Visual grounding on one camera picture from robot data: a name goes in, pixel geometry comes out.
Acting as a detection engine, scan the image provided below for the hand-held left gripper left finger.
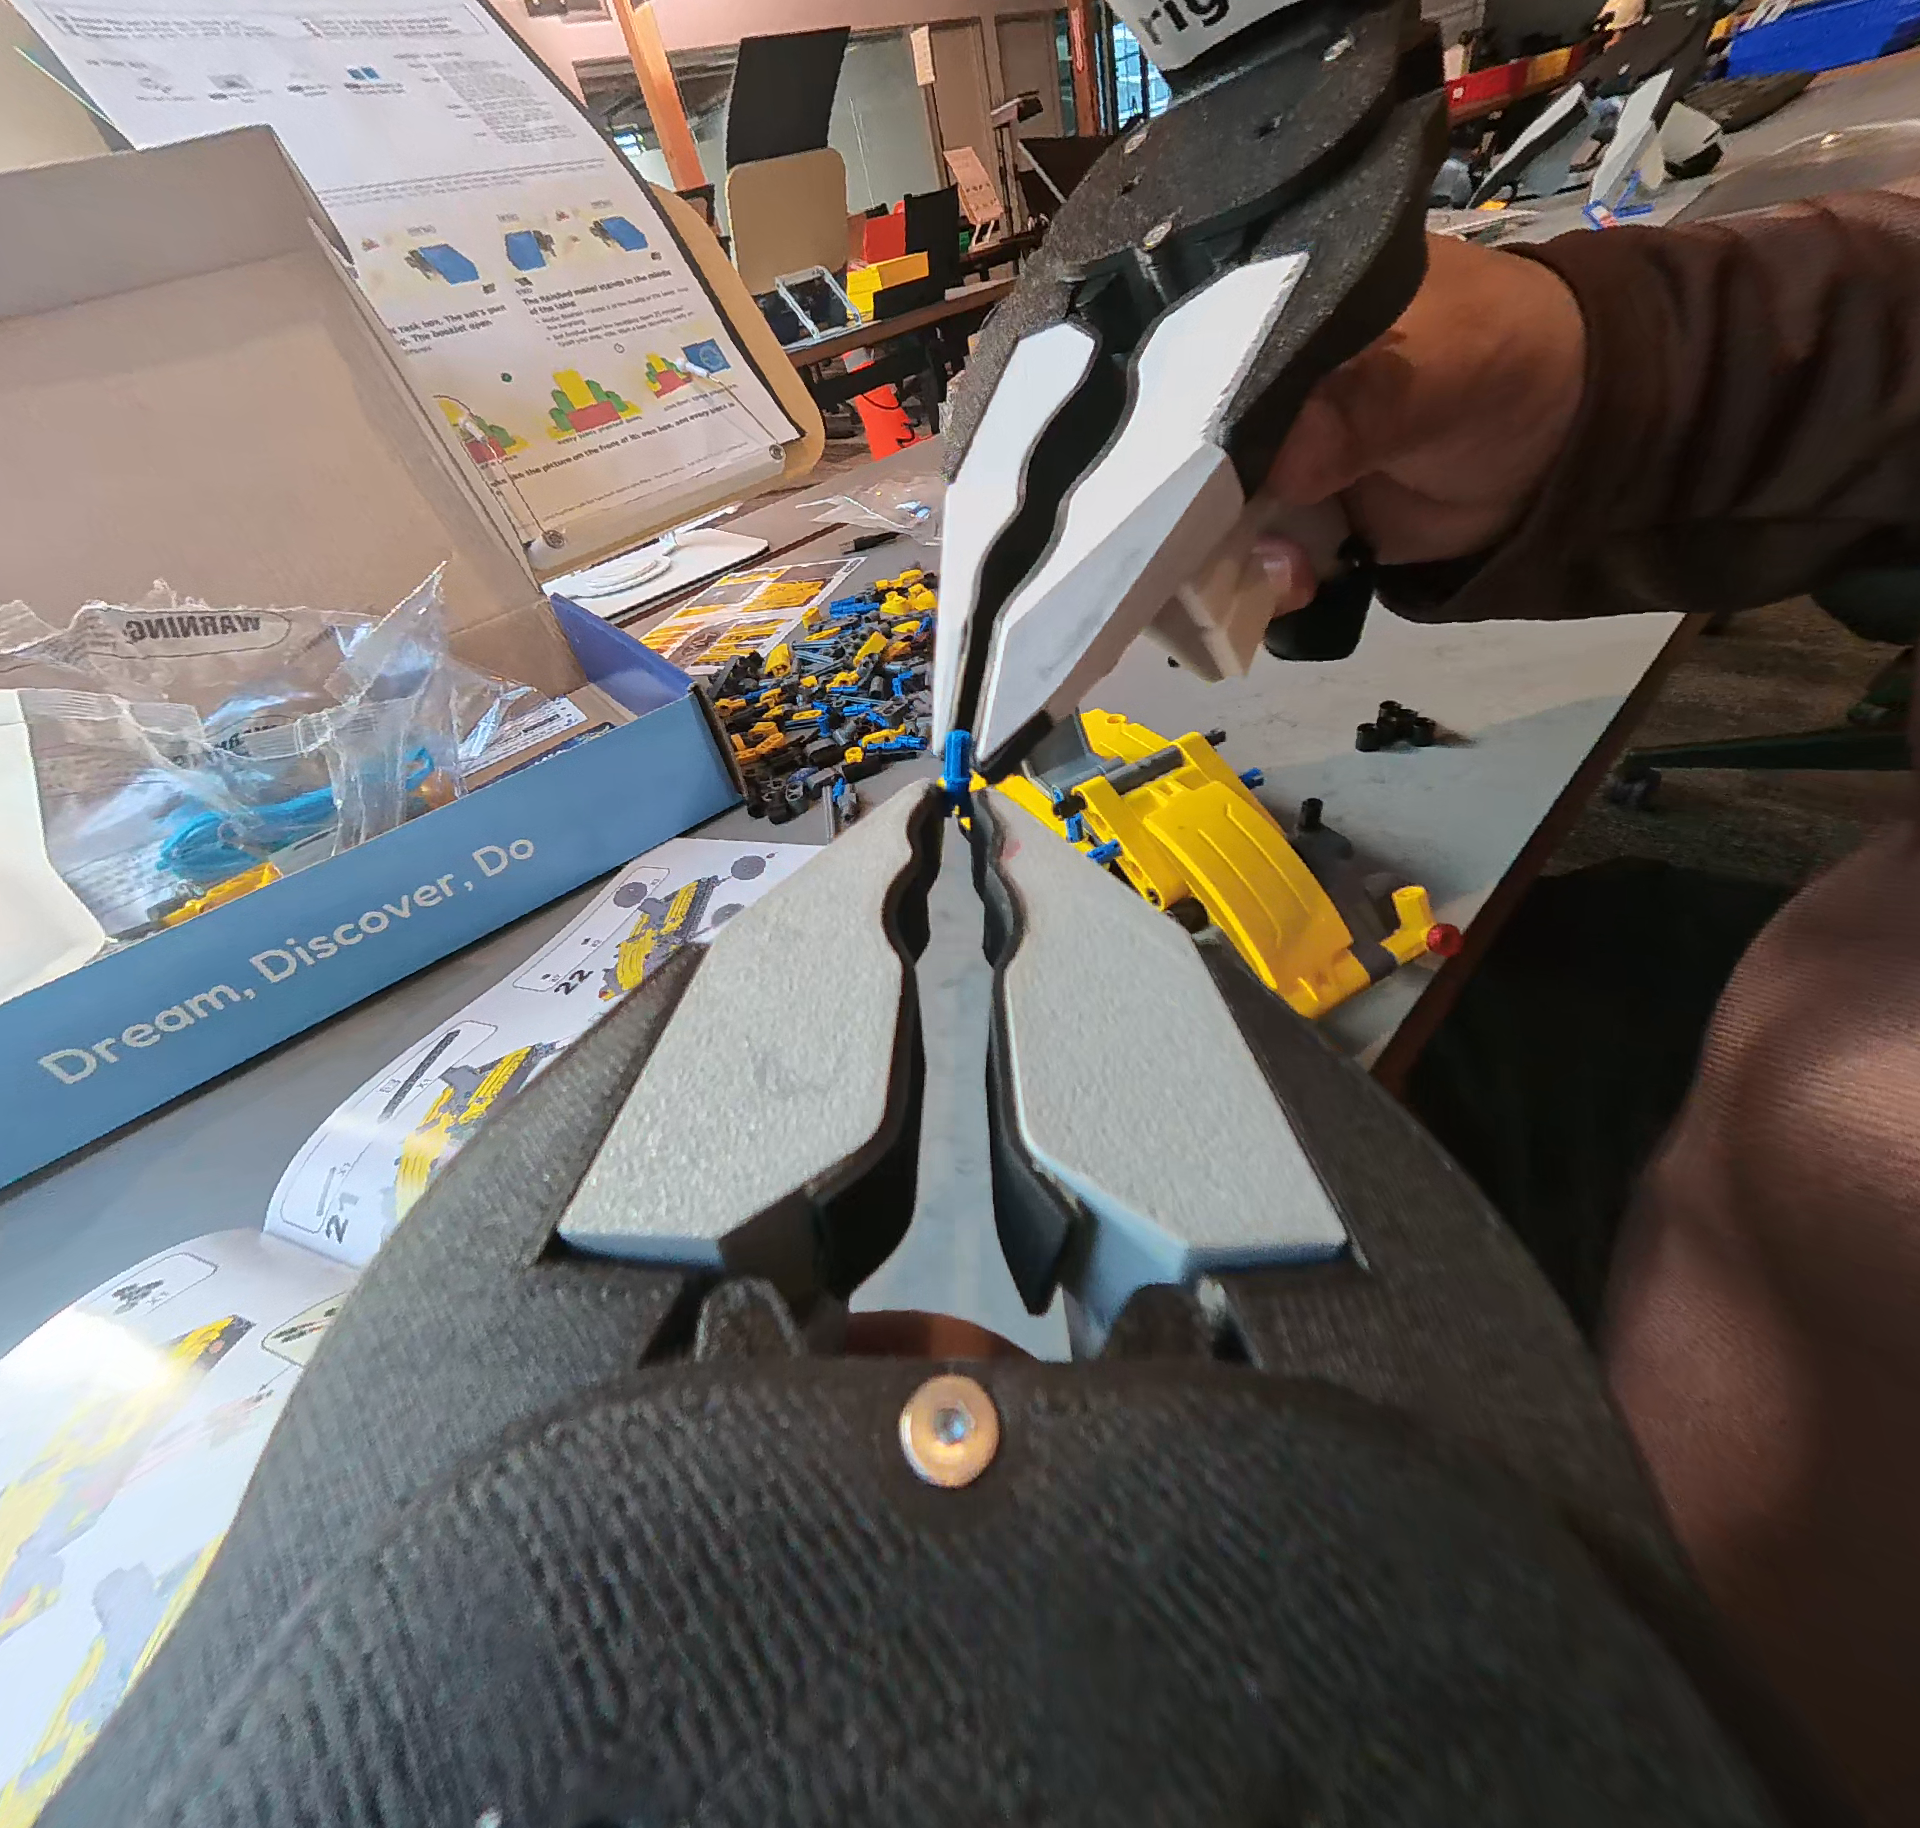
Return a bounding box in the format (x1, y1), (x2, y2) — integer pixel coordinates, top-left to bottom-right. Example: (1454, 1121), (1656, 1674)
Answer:
(561, 793), (954, 1296)

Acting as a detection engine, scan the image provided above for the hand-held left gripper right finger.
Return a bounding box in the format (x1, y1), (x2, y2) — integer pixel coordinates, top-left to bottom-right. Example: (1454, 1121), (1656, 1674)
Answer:
(977, 793), (1351, 1337)

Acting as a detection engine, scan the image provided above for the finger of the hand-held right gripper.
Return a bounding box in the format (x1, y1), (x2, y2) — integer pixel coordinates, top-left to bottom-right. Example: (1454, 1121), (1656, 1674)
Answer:
(931, 324), (1104, 771)
(969, 252), (1315, 771)

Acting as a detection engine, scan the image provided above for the yellow toy vehicle model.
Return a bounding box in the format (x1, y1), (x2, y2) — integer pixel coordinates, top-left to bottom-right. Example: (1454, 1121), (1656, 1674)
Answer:
(983, 703), (1466, 1026)

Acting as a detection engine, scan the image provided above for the pile of small building parts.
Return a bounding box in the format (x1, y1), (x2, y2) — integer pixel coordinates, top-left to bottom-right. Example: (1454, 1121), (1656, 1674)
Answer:
(696, 568), (950, 828)

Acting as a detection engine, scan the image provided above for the grey desk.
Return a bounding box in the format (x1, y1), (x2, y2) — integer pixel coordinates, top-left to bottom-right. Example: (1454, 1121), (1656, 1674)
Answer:
(0, 451), (1698, 1350)

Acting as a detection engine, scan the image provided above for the person's right hand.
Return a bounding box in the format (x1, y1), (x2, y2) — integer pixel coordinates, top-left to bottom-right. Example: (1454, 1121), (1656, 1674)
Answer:
(1254, 233), (1598, 666)

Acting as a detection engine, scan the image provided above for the background wooden table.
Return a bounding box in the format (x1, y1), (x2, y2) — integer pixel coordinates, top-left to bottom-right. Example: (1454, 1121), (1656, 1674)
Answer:
(774, 265), (1027, 366)

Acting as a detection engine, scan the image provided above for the sticker sheet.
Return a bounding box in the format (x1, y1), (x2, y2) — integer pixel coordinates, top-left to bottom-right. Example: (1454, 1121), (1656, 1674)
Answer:
(623, 554), (864, 677)

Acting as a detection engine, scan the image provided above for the blue cardboard box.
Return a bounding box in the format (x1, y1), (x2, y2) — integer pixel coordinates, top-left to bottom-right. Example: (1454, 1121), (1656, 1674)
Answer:
(0, 0), (832, 1194)

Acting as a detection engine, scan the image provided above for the blue plastic bin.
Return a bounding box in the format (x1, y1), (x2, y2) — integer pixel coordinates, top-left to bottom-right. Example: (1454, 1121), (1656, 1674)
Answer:
(1723, 0), (1920, 80)

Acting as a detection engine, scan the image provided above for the clear plastic bag with parts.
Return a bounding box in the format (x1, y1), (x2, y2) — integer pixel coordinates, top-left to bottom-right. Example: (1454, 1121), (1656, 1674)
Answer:
(0, 568), (593, 949)

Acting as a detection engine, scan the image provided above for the black office chair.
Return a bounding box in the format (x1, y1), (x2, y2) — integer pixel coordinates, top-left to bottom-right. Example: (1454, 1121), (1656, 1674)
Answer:
(1600, 575), (1920, 816)

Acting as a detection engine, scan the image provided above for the instruction booklet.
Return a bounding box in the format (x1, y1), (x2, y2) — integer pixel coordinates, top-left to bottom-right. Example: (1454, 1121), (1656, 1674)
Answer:
(0, 834), (829, 1828)

